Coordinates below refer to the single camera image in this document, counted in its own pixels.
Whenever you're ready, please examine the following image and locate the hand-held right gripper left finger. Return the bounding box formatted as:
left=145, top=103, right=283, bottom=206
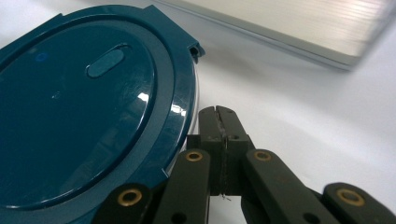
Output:
left=186, top=105, right=226, bottom=197

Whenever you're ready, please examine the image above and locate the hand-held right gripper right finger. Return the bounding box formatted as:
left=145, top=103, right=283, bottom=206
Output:
left=216, top=105, right=255, bottom=196

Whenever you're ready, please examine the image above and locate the dark round lid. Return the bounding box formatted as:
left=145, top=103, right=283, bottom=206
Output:
left=0, top=4, right=206, bottom=224

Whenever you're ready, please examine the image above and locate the clear rectangular lidded container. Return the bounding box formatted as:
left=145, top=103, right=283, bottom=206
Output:
left=152, top=0, right=396, bottom=72

